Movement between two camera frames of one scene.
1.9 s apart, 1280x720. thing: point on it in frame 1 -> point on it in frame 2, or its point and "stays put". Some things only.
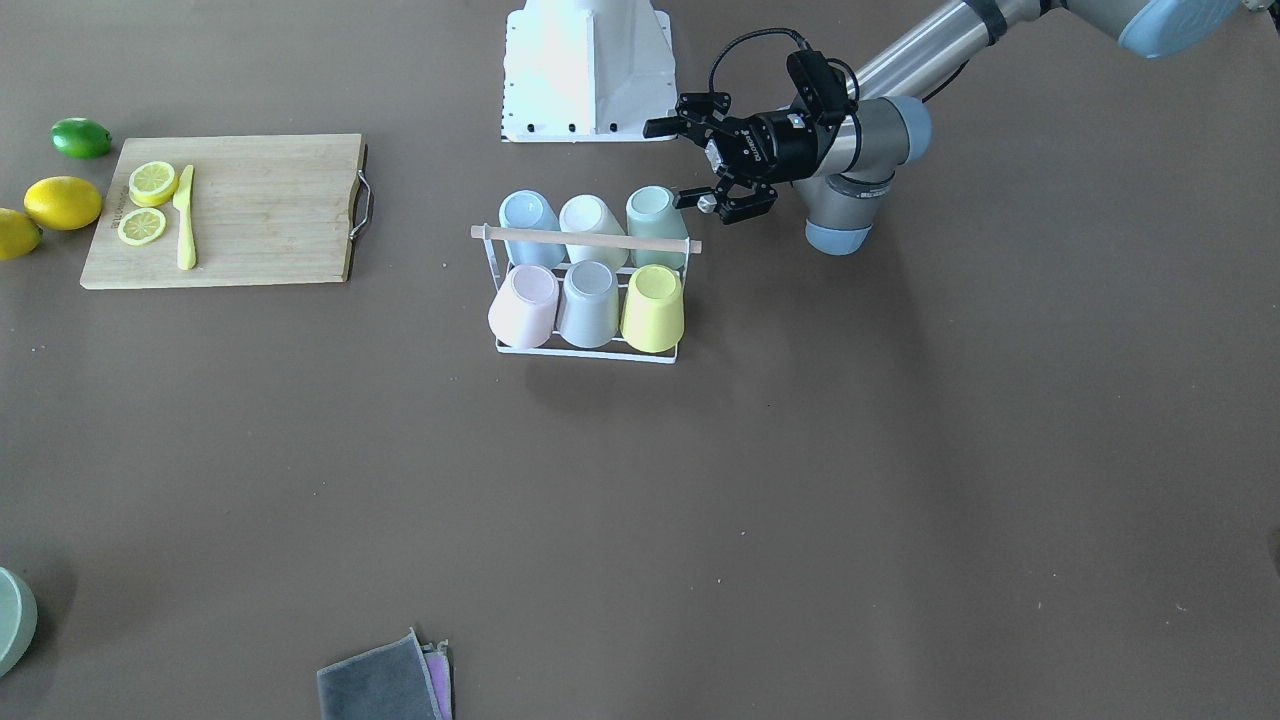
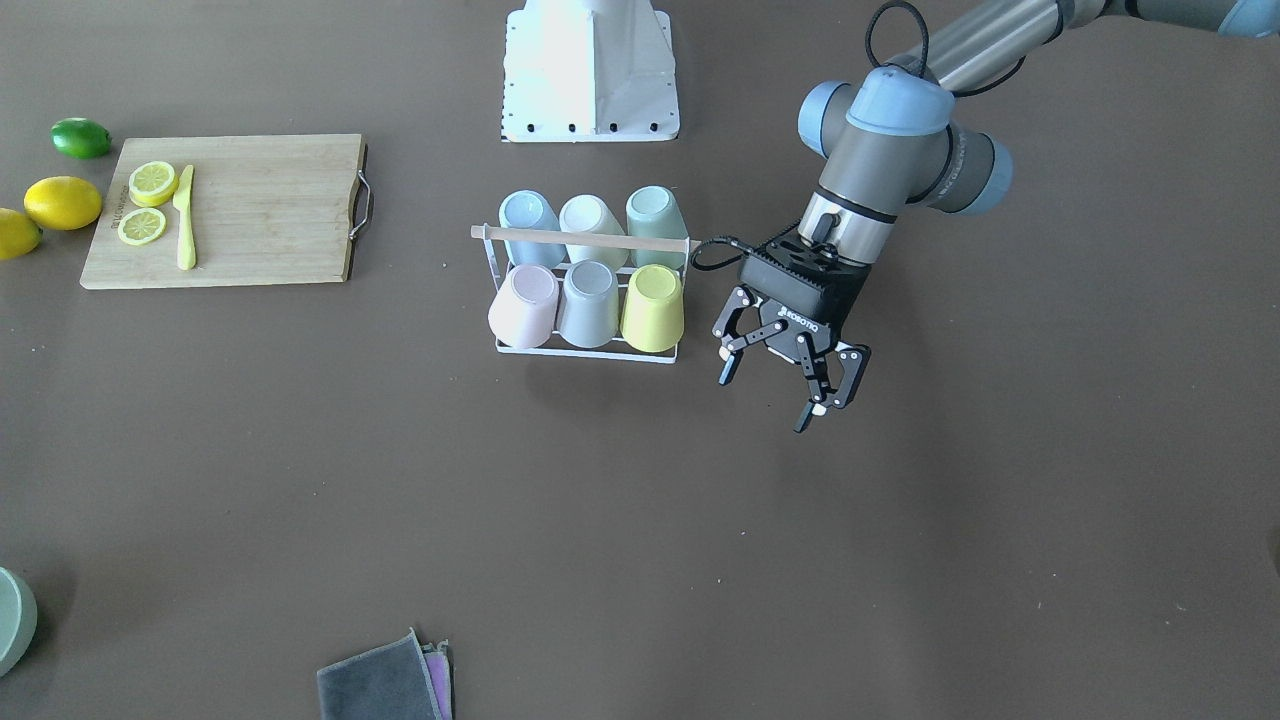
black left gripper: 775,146 -> 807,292
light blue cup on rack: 527,209 stays put
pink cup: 523,311 stays put
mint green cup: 652,211 stays put
